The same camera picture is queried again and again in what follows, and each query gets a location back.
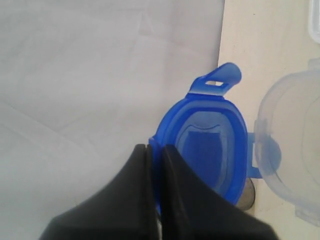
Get blue plastic lid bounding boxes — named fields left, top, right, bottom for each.
left=149, top=62, right=261, bottom=205

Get clear plastic tall container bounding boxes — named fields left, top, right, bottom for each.
left=254, top=0, right=320, bottom=226

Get stainless steel cup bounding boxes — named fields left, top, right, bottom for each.
left=236, top=178, right=256, bottom=211

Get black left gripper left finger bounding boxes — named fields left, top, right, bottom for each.
left=40, top=144, right=159, bottom=240

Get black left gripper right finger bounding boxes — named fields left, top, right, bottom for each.
left=160, top=145, right=278, bottom=240

